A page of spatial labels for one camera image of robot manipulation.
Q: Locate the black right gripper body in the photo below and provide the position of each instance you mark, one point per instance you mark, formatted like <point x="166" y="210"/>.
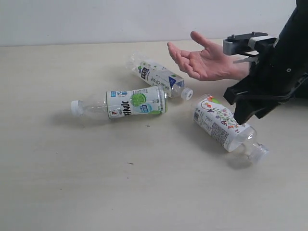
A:
<point x="282" y="74"/>

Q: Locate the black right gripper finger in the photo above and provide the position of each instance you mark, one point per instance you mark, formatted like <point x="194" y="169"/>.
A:
<point x="241" y="92"/>
<point x="245" y="109"/>

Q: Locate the clear bottle floral label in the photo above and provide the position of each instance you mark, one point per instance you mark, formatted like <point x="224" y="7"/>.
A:
<point x="239" y="141"/>

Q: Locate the clear bottle blue white label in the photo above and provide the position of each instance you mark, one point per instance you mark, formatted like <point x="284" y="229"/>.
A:
<point x="156" y="74"/>

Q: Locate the clear bottle lime label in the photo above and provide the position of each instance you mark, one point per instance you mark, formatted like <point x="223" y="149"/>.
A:
<point x="117" y="104"/>

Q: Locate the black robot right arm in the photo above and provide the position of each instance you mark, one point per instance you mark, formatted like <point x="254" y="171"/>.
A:
<point x="297" y="25"/>

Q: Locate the person's open bare hand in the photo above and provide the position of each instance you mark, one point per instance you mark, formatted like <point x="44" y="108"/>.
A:
<point x="209" y="64"/>

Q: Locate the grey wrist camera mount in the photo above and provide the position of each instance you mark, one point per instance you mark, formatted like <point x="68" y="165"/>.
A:
<point x="250" y="45"/>

